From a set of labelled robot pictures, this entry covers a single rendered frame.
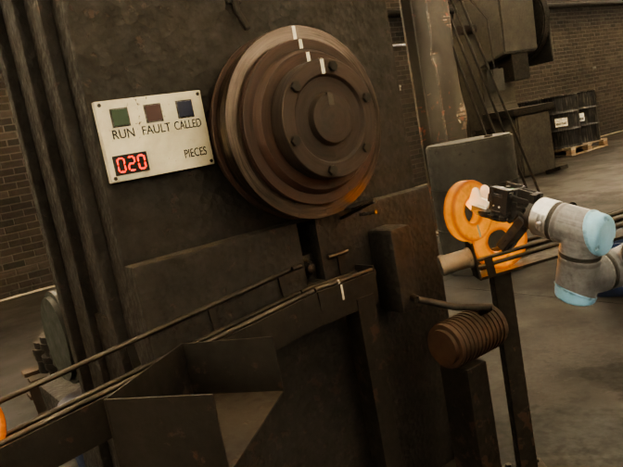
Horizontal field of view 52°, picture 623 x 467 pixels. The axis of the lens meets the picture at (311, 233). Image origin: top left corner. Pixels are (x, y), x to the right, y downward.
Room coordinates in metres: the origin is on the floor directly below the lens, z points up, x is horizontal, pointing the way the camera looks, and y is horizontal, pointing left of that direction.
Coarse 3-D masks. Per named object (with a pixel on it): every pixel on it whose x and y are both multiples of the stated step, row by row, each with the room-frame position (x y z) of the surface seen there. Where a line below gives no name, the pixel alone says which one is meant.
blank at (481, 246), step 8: (496, 224) 1.74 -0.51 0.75; (504, 224) 1.74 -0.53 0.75; (488, 232) 1.73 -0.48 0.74; (480, 240) 1.73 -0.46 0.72; (520, 240) 1.74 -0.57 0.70; (480, 248) 1.73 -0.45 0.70; (488, 248) 1.73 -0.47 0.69; (480, 256) 1.73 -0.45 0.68; (504, 256) 1.74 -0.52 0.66; (496, 264) 1.74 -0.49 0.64; (504, 264) 1.74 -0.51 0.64; (512, 264) 1.74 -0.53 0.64
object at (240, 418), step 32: (192, 352) 1.25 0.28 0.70; (224, 352) 1.23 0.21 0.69; (256, 352) 1.21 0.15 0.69; (128, 384) 1.08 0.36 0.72; (160, 384) 1.16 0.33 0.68; (192, 384) 1.26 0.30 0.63; (224, 384) 1.23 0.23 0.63; (256, 384) 1.21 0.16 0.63; (128, 416) 1.00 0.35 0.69; (160, 416) 0.98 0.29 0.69; (192, 416) 0.96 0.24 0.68; (224, 416) 1.14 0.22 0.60; (256, 416) 1.11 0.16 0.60; (128, 448) 1.01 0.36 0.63; (160, 448) 0.99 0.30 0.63; (192, 448) 0.97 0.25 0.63; (224, 448) 0.95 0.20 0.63
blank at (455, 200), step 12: (468, 180) 1.61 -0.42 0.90; (456, 192) 1.58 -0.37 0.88; (468, 192) 1.60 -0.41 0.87; (444, 204) 1.59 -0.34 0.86; (456, 204) 1.57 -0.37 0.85; (444, 216) 1.58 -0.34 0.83; (456, 216) 1.57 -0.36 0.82; (456, 228) 1.57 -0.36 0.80; (468, 228) 1.59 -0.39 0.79; (480, 228) 1.61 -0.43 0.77; (468, 240) 1.59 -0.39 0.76
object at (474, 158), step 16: (448, 144) 4.23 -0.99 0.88; (464, 144) 4.07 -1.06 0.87; (480, 144) 4.05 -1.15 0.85; (496, 144) 4.07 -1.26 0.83; (512, 144) 4.18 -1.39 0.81; (432, 160) 4.26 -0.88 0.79; (448, 160) 4.14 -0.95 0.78; (464, 160) 4.08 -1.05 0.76; (480, 160) 4.06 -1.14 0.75; (496, 160) 4.07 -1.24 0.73; (512, 160) 4.15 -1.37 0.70; (432, 176) 4.29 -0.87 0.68; (448, 176) 4.15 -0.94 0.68; (464, 176) 4.08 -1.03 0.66; (480, 176) 4.06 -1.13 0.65; (496, 176) 4.06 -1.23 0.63; (512, 176) 4.13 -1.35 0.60; (432, 192) 4.36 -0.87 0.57; (464, 208) 4.10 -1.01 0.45; (448, 240) 4.22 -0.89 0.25; (496, 240) 4.05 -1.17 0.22; (528, 256) 4.22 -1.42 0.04; (464, 272) 4.14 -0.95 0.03
